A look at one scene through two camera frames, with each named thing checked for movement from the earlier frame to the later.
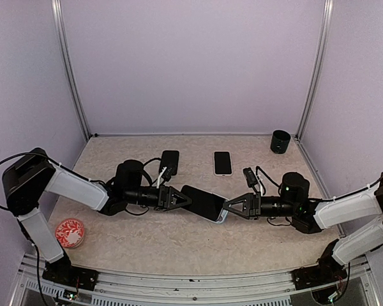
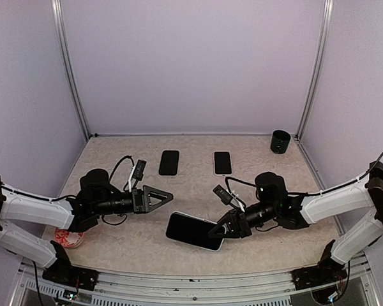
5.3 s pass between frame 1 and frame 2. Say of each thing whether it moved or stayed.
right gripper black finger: moved
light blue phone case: moved
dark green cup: stayed
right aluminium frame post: stayed
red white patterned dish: stayed
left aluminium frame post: stayed
